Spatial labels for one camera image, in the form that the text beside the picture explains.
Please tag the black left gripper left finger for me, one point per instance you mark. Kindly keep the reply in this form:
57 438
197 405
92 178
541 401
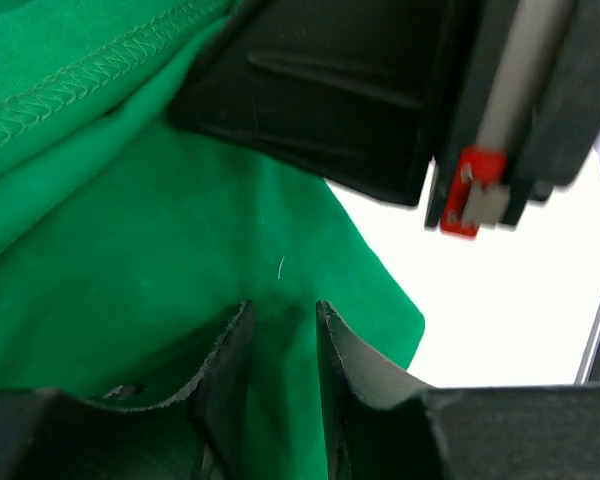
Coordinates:
183 420

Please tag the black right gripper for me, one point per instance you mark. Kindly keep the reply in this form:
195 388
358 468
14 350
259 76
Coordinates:
525 117

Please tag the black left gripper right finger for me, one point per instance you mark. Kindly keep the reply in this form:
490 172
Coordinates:
380 422

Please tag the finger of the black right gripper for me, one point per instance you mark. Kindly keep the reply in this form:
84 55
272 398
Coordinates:
353 91

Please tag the green t-shirt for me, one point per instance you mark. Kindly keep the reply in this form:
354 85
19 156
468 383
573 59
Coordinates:
120 234

